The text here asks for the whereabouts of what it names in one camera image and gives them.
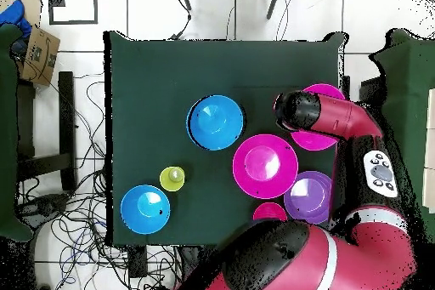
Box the large blue bowl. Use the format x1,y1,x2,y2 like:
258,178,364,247
120,185,171,236
185,94,245,151

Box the large pink bowl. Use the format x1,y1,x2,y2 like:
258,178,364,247
232,134,300,200
273,82,347,152

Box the yellow cup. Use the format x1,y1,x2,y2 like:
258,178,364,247
159,166,186,192

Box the small crimson bowl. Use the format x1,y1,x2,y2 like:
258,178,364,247
251,202,288,222

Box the dark green table cloth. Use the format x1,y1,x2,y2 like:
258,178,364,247
103,30,349,247

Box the purple bowl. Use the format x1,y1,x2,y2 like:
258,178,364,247
283,170,333,225

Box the black box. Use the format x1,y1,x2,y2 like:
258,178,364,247
127,245,149,279

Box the printed cardboard box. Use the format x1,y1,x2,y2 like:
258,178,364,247
19,26,61,88

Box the green covered side table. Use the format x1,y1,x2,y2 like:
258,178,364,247
0,23,35,243
368,28,435,236

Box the plain cardboard box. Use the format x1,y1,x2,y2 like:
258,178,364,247
0,0,43,27

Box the blue cloth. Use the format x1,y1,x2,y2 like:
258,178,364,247
0,0,33,39

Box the tangle of floor cables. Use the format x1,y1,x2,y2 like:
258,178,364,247
14,71,181,290

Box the black cable with plug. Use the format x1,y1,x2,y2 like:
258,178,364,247
169,0,193,41

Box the black bench frame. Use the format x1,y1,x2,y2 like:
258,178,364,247
16,71,77,192
341,75,387,107

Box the black pedestal foot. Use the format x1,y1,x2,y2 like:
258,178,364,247
18,193,71,225

